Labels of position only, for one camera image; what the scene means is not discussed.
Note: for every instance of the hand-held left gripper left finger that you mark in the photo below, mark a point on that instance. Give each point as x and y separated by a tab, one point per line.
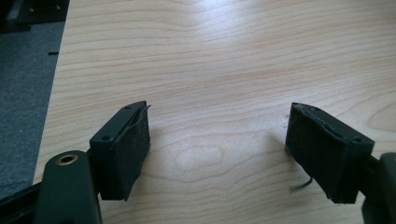
121	152

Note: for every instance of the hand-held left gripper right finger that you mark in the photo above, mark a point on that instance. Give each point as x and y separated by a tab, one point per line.
323	152

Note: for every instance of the black metal stand base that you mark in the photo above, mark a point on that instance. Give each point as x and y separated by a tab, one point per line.
34	12

